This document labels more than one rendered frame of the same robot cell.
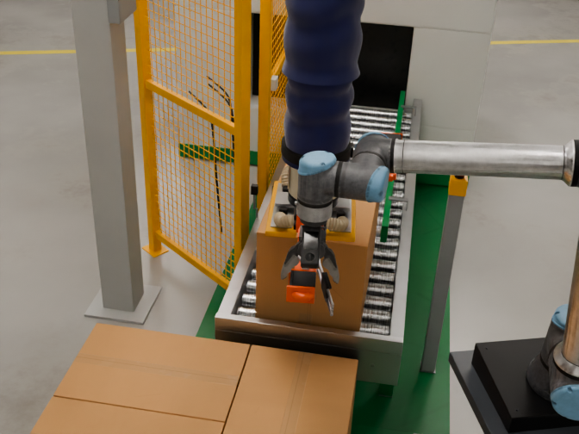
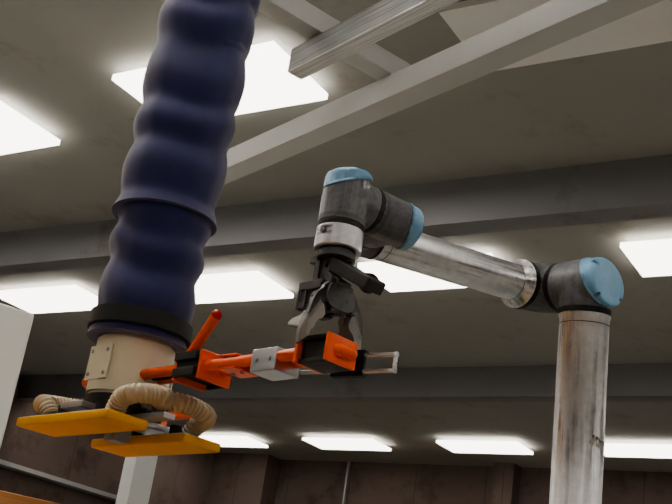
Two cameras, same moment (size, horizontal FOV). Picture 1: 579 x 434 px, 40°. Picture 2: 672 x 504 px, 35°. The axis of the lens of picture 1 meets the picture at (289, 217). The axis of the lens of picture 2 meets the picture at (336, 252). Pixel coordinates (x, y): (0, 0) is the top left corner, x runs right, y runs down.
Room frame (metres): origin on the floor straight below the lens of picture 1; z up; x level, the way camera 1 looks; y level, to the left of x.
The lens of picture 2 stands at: (0.46, 1.29, 0.70)
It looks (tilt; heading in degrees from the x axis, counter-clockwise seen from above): 21 degrees up; 314
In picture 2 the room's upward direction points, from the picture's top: 9 degrees clockwise
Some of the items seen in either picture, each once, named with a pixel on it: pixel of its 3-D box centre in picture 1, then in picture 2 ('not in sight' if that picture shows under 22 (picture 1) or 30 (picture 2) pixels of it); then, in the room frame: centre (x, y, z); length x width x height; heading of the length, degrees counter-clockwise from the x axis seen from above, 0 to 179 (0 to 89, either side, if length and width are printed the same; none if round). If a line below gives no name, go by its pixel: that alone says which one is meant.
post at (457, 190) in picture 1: (442, 279); not in sight; (2.81, -0.67, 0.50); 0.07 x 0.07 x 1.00; 81
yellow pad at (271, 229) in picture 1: (284, 203); (81, 416); (2.33, 0.02, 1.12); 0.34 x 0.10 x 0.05; 177
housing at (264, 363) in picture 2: not in sight; (275, 364); (1.86, -0.05, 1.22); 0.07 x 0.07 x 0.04; 87
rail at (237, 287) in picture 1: (277, 190); not in sight; (3.52, 0.06, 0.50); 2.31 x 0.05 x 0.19; 171
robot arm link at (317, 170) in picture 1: (317, 178); (346, 202); (1.76, -0.07, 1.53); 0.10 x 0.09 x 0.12; 79
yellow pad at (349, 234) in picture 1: (340, 207); (154, 438); (2.32, -0.17, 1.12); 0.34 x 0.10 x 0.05; 177
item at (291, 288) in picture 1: (301, 285); (325, 353); (1.73, -0.04, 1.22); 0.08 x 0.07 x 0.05; 177
